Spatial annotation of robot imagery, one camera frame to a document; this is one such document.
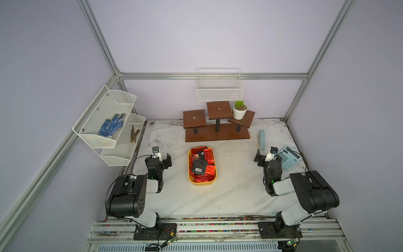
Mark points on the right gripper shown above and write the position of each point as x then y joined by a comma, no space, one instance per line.
261,159

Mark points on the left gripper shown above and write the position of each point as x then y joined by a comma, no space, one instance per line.
166,162

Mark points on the black tea bag barcode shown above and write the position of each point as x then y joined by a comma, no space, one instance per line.
199,167

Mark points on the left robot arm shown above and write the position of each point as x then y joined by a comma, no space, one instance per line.
127,198

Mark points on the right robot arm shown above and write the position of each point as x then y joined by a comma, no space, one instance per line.
314,195

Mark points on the yellow storage box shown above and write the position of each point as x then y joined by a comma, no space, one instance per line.
202,181

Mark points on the red foil tea bags pile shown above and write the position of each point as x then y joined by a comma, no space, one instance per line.
206,176

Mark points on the light blue stapler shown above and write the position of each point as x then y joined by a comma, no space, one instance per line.
261,140

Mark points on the light blue calculator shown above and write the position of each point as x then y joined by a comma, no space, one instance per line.
289,157

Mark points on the brown twigs in shelf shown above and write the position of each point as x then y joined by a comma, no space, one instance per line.
135,131

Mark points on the brown wooden tiered stand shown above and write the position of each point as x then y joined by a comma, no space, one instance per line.
216,124

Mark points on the white mesh two-tier shelf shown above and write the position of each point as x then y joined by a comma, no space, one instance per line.
117,150

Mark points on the white potted green plant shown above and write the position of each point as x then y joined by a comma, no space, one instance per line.
239,110

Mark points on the blue work glove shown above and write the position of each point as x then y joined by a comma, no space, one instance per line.
110,126

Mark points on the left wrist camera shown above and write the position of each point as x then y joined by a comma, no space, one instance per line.
156,152

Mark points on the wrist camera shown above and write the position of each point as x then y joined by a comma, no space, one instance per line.
271,154
156,152

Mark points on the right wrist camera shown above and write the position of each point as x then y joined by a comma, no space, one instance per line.
271,154

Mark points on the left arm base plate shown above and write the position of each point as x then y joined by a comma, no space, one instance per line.
162,231

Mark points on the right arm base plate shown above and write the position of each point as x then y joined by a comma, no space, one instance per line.
271,230

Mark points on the white wire wall basket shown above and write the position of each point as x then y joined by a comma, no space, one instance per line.
218,84

